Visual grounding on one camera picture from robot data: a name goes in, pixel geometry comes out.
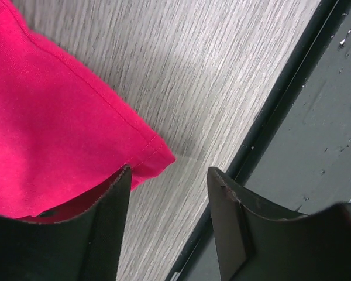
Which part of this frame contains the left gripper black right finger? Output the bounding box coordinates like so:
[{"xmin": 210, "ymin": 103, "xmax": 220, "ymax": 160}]
[{"xmin": 207, "ymin": 167, "xmax": 351, "ymax": 280}]

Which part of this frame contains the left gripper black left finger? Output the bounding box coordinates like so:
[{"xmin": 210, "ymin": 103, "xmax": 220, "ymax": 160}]
[{"xmin": 0, "ymin": 167, "xmax": 132, "ymax": 280}]

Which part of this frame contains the pink red t-shirt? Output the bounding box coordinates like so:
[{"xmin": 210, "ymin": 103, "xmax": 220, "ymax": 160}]
[{"xmin": 0, "ymin": 1, "xmax": 175, "ymax": 221}]

